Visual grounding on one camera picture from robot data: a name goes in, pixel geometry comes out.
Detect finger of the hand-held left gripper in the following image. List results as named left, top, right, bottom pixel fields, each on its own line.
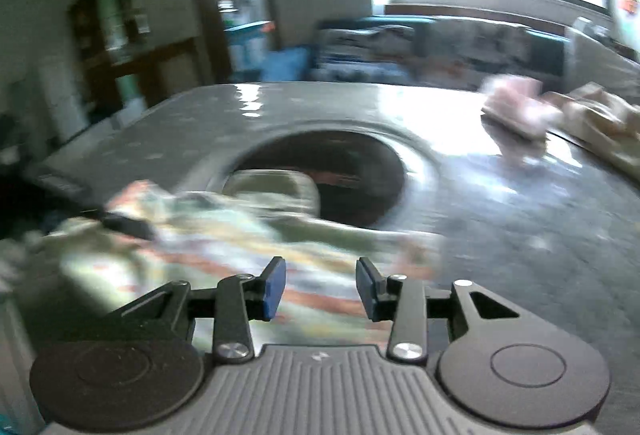
left=97, top=211, right=153, bottom=240

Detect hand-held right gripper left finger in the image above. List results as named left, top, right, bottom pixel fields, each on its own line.
left=107, top=257, right=287, bottom=363

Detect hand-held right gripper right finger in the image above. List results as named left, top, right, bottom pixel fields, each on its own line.
left=356, top=257, right=521, bottom=362

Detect colourful printed pants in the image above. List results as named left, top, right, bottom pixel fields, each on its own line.
left=45, top=169, right=446, bottom=347

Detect wooden cabinet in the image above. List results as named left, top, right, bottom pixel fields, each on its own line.
left=67, top=0, right=205, bottom=116

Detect blue blurred object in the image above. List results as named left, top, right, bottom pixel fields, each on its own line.
left=225, top=21, right=310, bottom=82

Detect butterfly print cushion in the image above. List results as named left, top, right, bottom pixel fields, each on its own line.
left=415, top=19, right=533, bottom=90
left=316, top=27, right=417, bottom=82

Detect beige cloth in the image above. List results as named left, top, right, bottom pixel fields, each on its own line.
left=545, top=84, right=640, bottom=178

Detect teal sofa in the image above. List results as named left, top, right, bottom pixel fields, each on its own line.
left=314, top=14, right=573, bottom=83

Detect grey pillow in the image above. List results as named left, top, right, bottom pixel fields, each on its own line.
left=565, top=16, right=640, bottom=83

